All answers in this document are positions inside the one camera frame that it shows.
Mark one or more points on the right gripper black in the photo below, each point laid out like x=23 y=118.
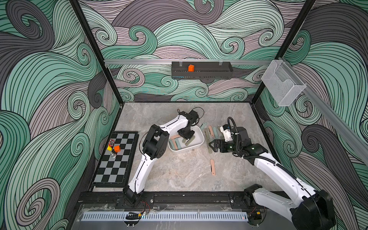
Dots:
x=223 y=148

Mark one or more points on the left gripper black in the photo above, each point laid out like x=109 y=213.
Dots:
x=188 y=137

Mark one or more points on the white storage box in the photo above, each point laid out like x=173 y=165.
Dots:
x=196 y=143

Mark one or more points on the pink folding knife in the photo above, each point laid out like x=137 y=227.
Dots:
x=175 y=137
x=211 y=130

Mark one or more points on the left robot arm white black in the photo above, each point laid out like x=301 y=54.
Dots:
x=153 y=148

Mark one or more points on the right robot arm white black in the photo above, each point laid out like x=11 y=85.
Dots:
x=306 y=207

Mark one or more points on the pink folding knife top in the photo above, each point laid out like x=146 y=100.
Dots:
x=175 y=137

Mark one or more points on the orange cube on shelf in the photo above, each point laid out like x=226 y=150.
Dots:
x=191 y=68

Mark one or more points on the small colourful toy blocks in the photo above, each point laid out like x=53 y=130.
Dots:
x=113 y=149

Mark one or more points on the checkerboard mat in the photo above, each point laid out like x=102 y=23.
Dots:
x=115 y=172

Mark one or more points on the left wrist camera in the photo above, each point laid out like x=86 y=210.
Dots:
x=195 y=116

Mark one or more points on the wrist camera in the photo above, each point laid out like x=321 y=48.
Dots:
x=195 y=116
x=229 y=130

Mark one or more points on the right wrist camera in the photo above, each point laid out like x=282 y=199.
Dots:
x=229 y=130

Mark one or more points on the black wall shelf tray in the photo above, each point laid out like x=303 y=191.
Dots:
x=206 y=71

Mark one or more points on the clear plastic wall bin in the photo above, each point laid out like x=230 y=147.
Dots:
x=282 y=82

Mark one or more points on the aluminium rail back wall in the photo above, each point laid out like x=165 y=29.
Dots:
x=146 y=61

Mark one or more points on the aluminium rail wall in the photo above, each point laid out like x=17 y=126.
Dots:
x=146 y=61
x=352 y=139

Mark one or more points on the white slotted cable duct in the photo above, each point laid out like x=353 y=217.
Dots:
x=168 y=216

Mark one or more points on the aluminium rail right wall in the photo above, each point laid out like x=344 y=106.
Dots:
x=352 y=139

